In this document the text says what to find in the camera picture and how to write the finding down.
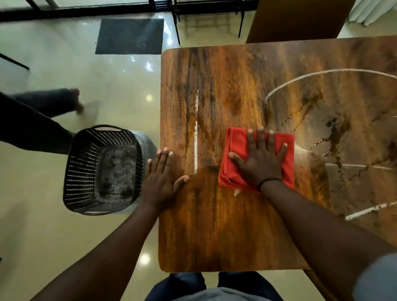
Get grey perforated plastic bin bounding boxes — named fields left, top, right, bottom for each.
left=83, top=130, right=158, bottom=215

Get white curtain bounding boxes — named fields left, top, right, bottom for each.
left=347, top=0, right=397, bottom=27

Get person's right hand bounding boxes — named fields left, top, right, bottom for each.
left=229, top=127, right=288, bottom=190

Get brown liquid spill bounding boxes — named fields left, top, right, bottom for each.
left=292, top=90, right=397, bottom=193

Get person's blue jeans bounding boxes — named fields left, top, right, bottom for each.
left=144, top=271, right=284, bottom=301

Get thin black metal rod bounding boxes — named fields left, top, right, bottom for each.
left=0, top=53, right=30, bottom=70

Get brown wooden board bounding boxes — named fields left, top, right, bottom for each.
left=246, top=0, right=356, bottom=44

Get black perforated plastic basket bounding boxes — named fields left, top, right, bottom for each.
left=63, top=125, right=144, bottom=216

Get black metal chair frame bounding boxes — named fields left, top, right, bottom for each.
left=170, top=0, right=246, bottom=46

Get person's left forearm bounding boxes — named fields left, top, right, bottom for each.
left=30, top=203, right=159, bottom=301

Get person's grey shirt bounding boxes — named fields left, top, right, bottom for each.
left=172, top=253, right=397, bottom=301

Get black sliding door frame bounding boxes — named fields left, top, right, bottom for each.
left=0, top=0, right=258, bottom=23

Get person's left hand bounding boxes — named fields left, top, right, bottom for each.
left=141, top=148, right=190, bottom=214

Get black wristband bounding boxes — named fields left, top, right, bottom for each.
left=257, top=178, right=283, bottom=192

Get person's right forearm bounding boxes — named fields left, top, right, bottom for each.
left=260, top=180, right=397, bottom=301

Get red cleaning cloth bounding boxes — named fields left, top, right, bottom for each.
left=218, top=127, right=296, bottom=195

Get dark grey door mat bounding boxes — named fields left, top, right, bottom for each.
left=95, top=18, right=165, bottom=55

